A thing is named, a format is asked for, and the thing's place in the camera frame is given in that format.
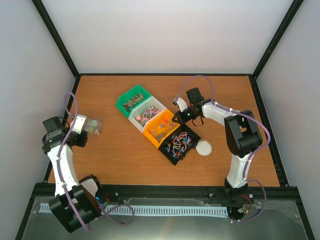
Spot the light blue cable duct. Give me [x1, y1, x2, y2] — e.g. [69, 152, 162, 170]
[39, 203, 228, 218]

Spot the black candy bin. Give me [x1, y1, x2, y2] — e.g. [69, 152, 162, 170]
[158, 125, 201, 166]

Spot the white jar lid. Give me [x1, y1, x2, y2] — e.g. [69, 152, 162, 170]
[195, 140, 213, 156]

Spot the clear plastic jar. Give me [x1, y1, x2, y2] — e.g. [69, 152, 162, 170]
[83, 118, 103, 135]

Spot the white candy bin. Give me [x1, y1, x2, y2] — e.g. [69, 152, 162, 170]
[128, 96, 167, 133]

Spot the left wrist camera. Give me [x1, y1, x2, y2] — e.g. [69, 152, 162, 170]
[70, 114, 87, 134]

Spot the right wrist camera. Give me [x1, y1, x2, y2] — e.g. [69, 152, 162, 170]
[172, 97, 188, 112]

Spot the green candy bin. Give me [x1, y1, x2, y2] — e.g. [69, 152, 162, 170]
[115, 84, 152, 119]

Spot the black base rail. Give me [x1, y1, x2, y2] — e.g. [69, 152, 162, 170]
[31, 183, 302, 205]

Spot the orange candy bin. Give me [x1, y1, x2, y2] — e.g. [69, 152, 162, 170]
[143, 109, 180, 149]

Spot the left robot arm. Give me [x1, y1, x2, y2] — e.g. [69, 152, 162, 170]
[42, 115, 104, 233]

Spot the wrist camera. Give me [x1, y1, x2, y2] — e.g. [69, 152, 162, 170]
[70, 114, 87, 134]
[172, 97, 188, 112]

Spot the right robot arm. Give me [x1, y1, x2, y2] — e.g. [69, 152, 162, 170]
[172, 87, 263, 203]

